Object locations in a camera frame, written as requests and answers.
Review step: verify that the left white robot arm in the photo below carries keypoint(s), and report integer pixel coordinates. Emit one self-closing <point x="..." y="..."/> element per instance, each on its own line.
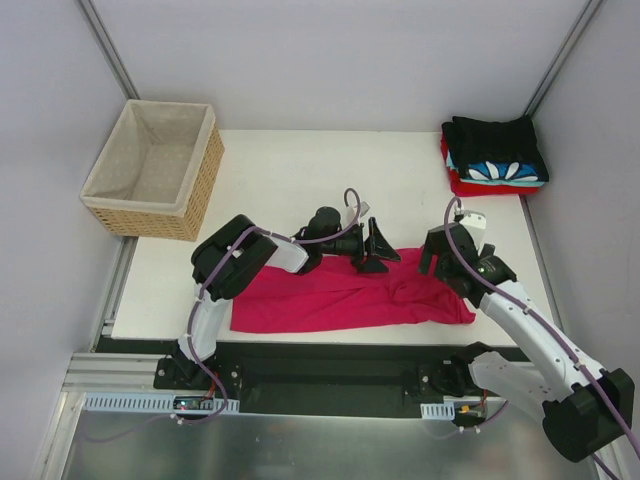
<point x="227" y="262"/>

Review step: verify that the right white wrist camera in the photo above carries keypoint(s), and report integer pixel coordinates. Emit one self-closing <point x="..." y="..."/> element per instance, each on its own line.
<point x="476" y="224"/>

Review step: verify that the pink t shirt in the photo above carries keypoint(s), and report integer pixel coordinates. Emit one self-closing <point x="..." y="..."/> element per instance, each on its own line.
<point x="334" y="296"/>

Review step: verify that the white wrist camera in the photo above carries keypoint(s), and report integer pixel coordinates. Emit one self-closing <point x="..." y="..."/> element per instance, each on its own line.
<point x="365" y="206"/>
<point x="476" y="224"/>

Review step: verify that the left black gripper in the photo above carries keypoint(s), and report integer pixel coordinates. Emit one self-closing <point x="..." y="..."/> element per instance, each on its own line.
<point x="361" y="245"/>

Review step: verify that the aluminium frame post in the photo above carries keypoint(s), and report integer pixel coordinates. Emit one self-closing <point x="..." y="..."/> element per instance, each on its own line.
<point x="108" y="48"/>
<point x="587" y="15"/>

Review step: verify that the right aluminium frame post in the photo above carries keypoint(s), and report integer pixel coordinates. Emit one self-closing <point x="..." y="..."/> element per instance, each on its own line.
<point x="587" y="15"/>

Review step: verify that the red t shirt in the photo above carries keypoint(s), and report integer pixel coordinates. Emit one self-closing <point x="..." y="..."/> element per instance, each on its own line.
<point x="466" y="189"/>

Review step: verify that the left aluminium frame post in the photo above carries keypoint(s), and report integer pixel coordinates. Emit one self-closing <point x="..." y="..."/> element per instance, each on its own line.
<point x="108" y="48"/>

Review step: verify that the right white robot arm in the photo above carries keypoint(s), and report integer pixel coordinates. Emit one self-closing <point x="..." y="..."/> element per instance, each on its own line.
<point x="581" y="406"/>

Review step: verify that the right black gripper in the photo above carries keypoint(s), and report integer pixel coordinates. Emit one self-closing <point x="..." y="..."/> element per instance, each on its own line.
<point x="445" y="245"/>

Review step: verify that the wicker basket with liner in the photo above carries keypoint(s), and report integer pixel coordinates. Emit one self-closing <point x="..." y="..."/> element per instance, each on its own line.
<point x="155" y="174"/>

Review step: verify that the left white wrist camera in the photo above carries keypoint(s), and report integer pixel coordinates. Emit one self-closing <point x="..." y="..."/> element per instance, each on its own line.
<point x="365" y="206"/>

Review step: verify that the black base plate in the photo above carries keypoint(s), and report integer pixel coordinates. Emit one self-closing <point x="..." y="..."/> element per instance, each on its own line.
<point x="349" y="380"/>

